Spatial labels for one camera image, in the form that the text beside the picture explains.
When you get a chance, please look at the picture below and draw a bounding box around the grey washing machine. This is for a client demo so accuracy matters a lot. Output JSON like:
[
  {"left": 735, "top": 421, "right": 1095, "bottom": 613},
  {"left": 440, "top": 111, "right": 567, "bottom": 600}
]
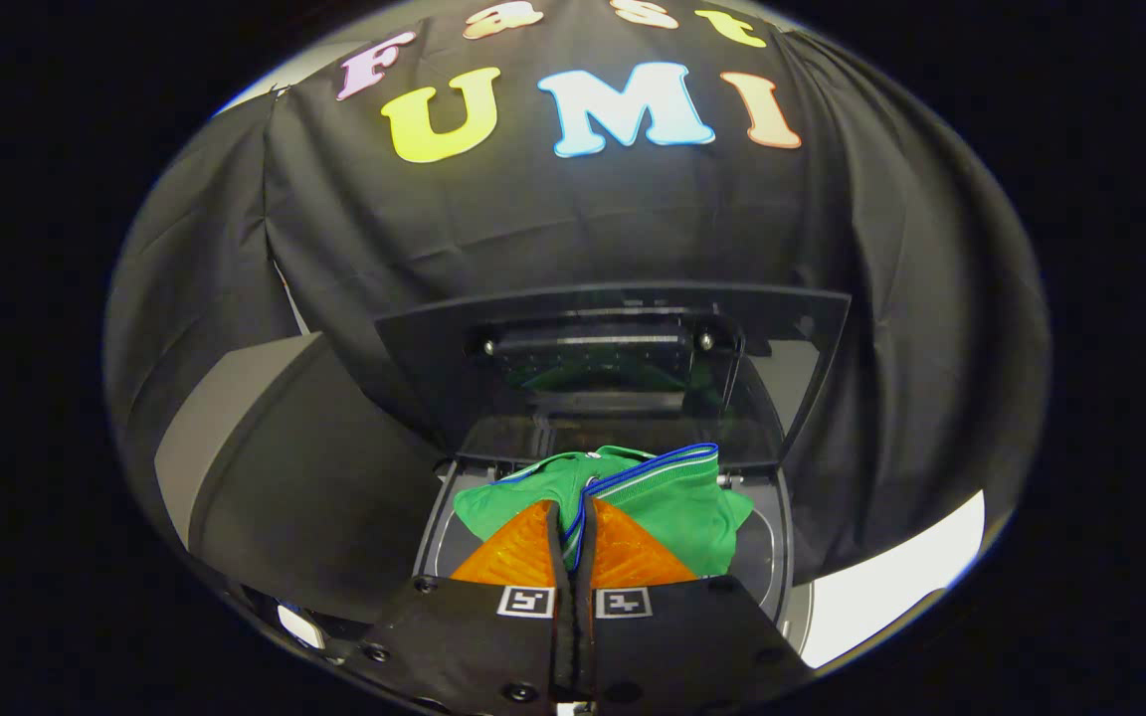
[{"left": 414, "top": 455, "right": 815, "bottom": 659}]

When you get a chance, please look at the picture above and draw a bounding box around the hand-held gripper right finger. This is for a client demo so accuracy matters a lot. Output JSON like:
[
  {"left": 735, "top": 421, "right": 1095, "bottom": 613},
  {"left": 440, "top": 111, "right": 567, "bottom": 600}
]
[{"left": 578, "top": 497, "right": 815, "bottom": 716}]

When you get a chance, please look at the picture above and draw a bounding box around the black backdrop cloth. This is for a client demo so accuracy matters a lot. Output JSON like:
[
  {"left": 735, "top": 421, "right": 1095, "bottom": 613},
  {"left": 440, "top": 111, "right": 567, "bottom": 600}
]
[{"left": 103, "top": 0, "right": 1051, "bottom": 588}]

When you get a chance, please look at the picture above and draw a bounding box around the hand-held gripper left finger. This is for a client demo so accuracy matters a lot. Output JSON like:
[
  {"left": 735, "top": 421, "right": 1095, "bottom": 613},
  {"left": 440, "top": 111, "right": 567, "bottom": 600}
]
[{"left": 339, "top": 500, "right": 580, "bottom": 716}]

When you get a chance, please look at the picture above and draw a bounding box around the dark grey cabinet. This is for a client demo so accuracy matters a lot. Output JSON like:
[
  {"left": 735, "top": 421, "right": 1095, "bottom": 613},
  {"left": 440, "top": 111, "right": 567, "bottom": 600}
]
[{"left": 153, "top": 333, "right": 447, "bottom": 626}]

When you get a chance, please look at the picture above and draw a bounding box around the green polo shirt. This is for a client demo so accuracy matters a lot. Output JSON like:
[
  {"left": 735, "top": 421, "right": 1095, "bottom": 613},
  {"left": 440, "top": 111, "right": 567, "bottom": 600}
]
[{"left": 454, "top": 444, "right": 755, "bottom": 578}]

